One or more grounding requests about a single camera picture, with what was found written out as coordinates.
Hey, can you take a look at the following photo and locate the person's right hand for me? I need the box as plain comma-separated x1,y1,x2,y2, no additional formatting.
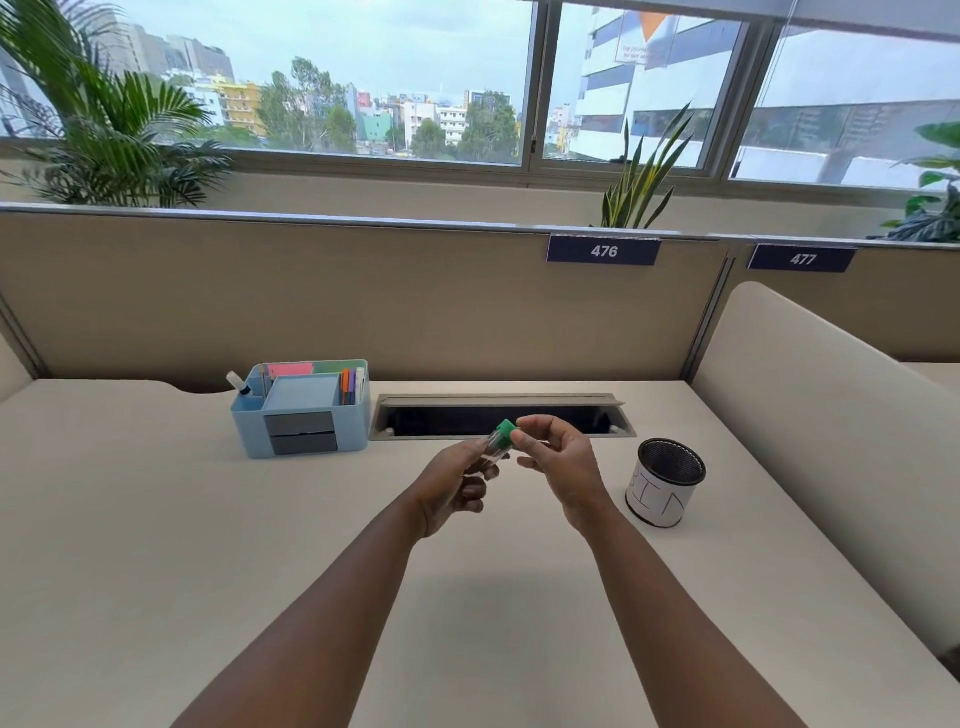
512,414,613,535

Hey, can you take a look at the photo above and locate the person's left hand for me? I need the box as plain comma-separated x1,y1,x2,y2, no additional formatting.
408,438,504,541

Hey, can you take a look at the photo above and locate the clear plastic tube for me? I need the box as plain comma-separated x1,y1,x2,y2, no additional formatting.
463,438,507,483

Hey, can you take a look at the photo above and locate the person's left forearm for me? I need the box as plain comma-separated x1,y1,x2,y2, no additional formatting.
171,491,430,728

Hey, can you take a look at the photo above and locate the person's right forearm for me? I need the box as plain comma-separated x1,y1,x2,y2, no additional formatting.
573,498,808,728

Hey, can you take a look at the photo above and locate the white paper label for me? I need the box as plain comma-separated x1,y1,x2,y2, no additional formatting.
626,457,688,529

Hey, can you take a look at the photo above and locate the black mesh pen cup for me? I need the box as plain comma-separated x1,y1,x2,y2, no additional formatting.
625,438,708,531

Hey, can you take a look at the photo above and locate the light blue desk organizer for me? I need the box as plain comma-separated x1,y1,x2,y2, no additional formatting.
228,358,372,460

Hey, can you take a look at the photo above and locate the blue sticky note pad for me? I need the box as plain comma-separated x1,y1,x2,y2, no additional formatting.
261,375,342,414

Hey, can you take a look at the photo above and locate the beige desk partition panel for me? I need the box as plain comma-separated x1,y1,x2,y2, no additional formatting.
701,235,960,366
0,203,735,396

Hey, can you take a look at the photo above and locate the dark blue number sign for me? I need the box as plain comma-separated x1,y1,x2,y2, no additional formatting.
546,233,663,267
746,243,859,275

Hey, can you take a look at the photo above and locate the green snake plant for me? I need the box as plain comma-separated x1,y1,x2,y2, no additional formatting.
590,102,696,231

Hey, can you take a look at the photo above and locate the beige rounded side divider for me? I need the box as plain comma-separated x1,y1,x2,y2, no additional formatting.
689,281,960,663

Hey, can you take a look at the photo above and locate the broad-leaf green plant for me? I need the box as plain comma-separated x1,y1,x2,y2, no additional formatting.
868,121,960,244

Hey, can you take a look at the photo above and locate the green palm plant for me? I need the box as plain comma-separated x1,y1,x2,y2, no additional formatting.
0,0,238,210

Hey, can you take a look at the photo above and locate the grey desk cable tray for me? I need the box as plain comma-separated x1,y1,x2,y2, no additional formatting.
368,393,638,442

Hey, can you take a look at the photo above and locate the grey window frame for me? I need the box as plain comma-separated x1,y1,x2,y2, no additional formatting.
0,0,960,198

